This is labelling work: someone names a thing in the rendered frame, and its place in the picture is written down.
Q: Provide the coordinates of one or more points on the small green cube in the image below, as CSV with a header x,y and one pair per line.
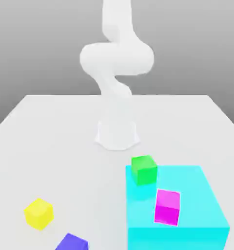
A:
x,y
145,171

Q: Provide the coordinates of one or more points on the small magenta cube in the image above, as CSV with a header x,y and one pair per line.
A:
x,y
167,208

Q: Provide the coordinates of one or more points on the small purple cube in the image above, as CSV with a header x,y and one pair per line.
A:
x,y
73,243

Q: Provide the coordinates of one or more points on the small yellow cube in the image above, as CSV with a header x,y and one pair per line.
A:
x,y
39,213

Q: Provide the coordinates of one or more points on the large cyan box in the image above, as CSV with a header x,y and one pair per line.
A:
x,y
197,205

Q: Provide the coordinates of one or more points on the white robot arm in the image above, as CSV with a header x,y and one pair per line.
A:
x,y
117,58

